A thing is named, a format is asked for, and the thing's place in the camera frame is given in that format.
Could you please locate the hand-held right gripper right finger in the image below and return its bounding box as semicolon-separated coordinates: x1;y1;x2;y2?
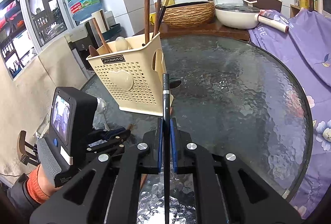
170;117;302;224

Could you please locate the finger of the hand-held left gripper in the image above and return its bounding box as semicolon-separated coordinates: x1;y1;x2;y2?
88;127;131;143
86;140;126;157

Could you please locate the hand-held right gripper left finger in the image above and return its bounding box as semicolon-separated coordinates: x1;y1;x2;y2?
30;117;164;224

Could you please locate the black chopstick with silver band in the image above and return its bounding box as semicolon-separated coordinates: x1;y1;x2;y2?
162;73;171;224

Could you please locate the beige perforated utensil holder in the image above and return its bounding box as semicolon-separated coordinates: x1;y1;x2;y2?
86;32;167;117

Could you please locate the white spoon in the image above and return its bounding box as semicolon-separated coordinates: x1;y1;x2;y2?
115;36;131;51

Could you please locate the long wooden spoon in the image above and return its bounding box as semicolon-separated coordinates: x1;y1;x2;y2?
92;17;113;54

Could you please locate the black chopstick with gold tip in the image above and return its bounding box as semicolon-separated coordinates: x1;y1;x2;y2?
155;0;174;26

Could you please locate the person's left forearm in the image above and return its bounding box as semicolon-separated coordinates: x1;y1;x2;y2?
6;164;64;217

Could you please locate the white water dispenser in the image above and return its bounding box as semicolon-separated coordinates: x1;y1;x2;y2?
65;23;96;79

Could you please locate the teal storage rack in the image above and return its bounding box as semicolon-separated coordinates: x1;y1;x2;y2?
102;23;122;41

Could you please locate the white paper roll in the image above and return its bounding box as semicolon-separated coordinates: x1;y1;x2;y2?
91;10;110;33

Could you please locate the sliding window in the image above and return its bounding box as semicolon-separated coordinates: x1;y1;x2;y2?
0;0;75;79

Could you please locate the woven pattern wash basin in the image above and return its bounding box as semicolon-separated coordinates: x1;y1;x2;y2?
155;1;216;28

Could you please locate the white frying pan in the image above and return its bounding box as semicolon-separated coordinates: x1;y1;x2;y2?
215;3;289;33

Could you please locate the glass pan lid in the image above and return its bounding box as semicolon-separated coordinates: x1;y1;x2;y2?
215;0;260;13

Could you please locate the purple floral cloth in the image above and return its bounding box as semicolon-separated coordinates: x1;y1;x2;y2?
248;8;331;219

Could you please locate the small wooden box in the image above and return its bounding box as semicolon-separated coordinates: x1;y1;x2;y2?
290;4;302;19

